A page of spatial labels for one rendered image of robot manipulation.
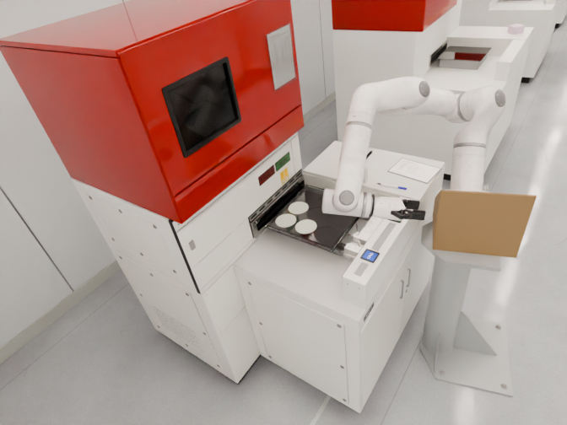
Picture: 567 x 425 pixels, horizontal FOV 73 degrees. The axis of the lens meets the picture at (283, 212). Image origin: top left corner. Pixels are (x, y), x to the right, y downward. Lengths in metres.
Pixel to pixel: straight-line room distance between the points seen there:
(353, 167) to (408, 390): 1.41
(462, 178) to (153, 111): 1.16
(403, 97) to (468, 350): 1.54
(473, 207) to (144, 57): 1.25
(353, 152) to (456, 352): 1.49
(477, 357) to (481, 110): 1.36
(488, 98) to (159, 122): 1.19
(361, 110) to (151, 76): 0.66
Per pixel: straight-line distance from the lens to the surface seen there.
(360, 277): 1.46
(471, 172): 1.68
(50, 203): 2.90
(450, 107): 1.63
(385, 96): 1.40
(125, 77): 1.19
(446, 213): 1.66
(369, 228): 1.77
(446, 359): 2.42
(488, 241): 1.76
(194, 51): 1.33
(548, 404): 2.46
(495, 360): 2.49
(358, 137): 1.31
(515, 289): 2.86
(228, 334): 1.99
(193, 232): 1.53
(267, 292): 1.75
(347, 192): 1.20
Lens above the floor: 2.04
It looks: 38 degrees down
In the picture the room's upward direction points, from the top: 10 degrees counter-clockwise
